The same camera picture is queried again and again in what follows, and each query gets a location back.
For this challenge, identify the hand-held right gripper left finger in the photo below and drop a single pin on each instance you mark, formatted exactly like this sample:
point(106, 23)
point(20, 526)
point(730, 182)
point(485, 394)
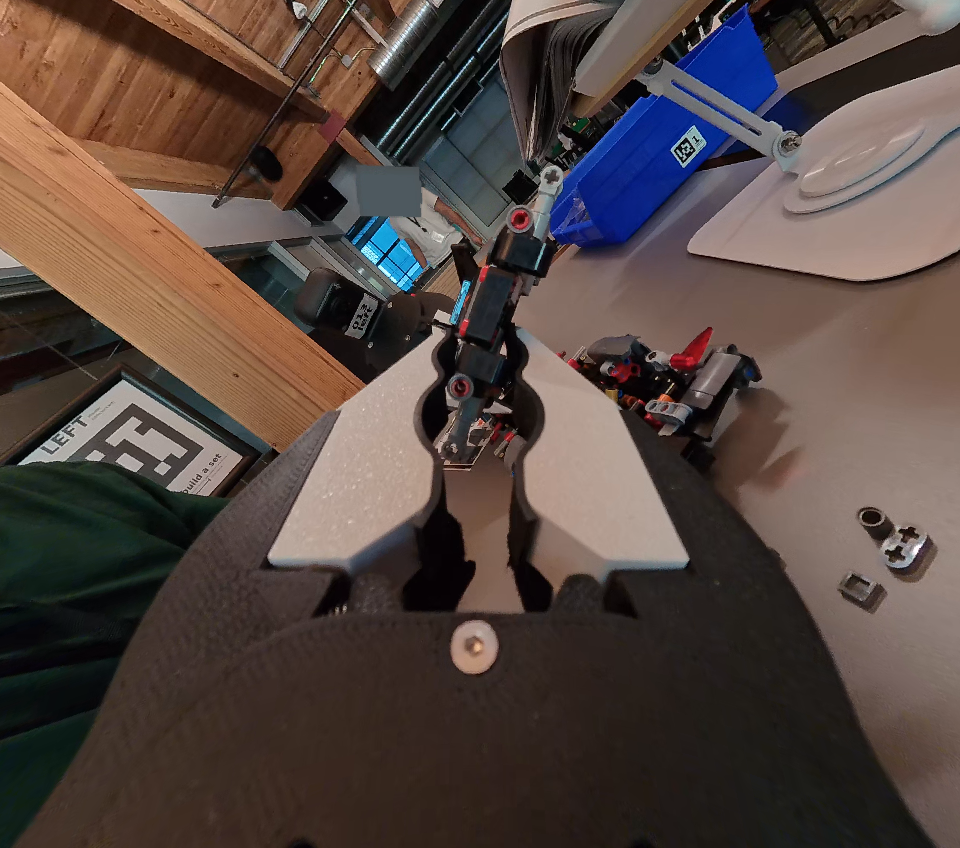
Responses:
point(352, 488)

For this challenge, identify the white book stand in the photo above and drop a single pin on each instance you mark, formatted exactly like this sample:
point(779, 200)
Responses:
point(862, 203)

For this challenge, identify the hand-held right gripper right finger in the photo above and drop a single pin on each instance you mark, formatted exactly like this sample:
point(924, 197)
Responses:
point(600, 488)

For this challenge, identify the person's torso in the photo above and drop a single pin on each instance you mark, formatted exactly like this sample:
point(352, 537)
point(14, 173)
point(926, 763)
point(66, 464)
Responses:
point(75, 600)

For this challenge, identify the lego instruction booklet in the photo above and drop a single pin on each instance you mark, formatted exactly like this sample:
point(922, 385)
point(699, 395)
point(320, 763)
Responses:
point(555, 38)

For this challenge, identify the grey orange lego car model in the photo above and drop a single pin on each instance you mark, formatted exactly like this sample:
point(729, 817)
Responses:
point(660, 376)

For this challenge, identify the black lego subassembly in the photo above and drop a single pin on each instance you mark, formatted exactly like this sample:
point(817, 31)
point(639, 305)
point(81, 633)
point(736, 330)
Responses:
point(495, 293)

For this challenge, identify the wooden panel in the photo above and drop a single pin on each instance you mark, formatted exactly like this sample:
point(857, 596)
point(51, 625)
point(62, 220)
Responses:
point(150, 263)

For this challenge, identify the blue bin with tag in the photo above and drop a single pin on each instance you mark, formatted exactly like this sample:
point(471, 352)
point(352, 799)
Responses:
point(637, 166)

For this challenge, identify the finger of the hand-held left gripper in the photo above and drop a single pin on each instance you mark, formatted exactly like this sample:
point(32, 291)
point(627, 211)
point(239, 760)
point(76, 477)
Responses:
point(461, 301)

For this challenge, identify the small dark lego connector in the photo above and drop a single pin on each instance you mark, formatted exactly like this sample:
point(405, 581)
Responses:
point(904, 548)
point(862, 591)

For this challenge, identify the black wall speaker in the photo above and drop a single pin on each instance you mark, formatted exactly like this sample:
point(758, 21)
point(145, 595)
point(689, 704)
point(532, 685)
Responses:
point(324, 200)

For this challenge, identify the framed marker poster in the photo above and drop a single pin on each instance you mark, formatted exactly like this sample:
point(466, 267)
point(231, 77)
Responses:
point(135, 443)

